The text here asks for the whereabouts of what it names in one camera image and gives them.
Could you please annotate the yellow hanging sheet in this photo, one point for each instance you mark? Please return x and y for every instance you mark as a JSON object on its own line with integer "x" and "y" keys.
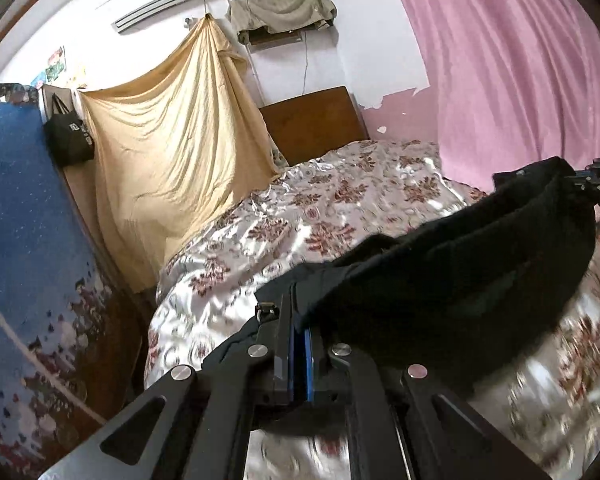
{"x": 175, "y": 160}

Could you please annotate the black jacket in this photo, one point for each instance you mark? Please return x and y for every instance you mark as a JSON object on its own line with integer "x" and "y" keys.
{"x": 455, "y": 300}

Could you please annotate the wooden wall shelf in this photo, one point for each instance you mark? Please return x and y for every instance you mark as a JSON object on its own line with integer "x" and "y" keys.
{"x": 272, "y": 40}

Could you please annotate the brown wooden headboard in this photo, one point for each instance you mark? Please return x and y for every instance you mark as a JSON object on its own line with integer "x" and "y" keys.
{"x": 315, "y": 125}

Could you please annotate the pink curtain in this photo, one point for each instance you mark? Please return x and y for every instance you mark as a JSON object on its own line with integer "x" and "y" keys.
{"x": 505, "y": 60}

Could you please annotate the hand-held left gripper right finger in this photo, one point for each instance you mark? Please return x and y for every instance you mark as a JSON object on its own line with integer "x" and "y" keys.
{"x": 375, "y": 410}

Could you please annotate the olive green cloth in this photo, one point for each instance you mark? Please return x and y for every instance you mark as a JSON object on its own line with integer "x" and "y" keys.
{"x": 285, "y": 7}

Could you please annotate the floral satin bedspread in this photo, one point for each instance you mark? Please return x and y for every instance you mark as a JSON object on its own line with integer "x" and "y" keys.
{"x": 290, "y": 220}

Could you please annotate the colourful wall poster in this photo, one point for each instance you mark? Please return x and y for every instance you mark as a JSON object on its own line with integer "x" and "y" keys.
{"x": 54, "y": 62}

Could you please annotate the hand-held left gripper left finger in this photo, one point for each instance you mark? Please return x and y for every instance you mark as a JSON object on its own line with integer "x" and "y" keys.
{"x": 230, "y": 390}

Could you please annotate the black tote bag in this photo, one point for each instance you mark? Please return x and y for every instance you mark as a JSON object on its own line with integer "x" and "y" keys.
{"x": 70, "y": 137}

